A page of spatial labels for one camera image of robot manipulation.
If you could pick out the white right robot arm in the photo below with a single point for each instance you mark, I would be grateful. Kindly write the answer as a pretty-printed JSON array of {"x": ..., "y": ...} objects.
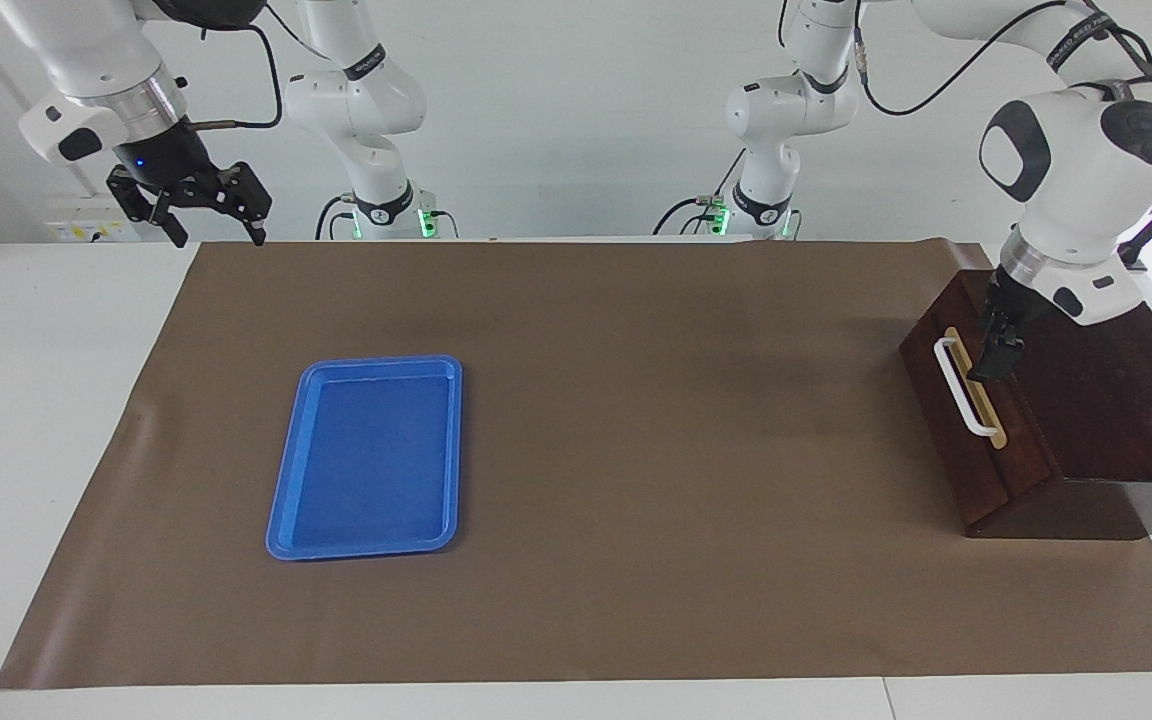
[{"x": 86, "y": 50}]

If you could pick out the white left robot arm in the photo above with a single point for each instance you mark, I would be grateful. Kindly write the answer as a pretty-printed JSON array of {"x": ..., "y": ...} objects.
[{"x": 1086, "y": 170}]

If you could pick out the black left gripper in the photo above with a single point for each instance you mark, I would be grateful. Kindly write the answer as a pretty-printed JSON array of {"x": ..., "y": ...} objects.
[{"x": 1011, "y": 305}]

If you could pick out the brown paper table mat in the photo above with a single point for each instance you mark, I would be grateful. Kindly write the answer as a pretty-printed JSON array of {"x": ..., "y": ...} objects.
[{"x": 636, "y": 550}]

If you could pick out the dark wooden drawer cabinet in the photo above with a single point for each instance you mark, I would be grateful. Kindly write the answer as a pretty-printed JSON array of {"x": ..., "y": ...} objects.
[{"x": 1106, "y": 400}]

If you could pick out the white wall power outlet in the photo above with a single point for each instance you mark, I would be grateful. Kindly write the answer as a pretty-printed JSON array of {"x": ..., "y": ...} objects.
[{"x": 86, "y": 232}]

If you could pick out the blue plastic tray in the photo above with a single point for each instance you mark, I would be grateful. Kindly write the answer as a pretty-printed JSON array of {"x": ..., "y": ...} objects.
[{"x": 366, "y": 470}]

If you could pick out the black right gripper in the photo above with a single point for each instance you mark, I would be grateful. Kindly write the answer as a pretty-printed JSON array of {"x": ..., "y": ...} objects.
[{"x": 164, "y": 160}]

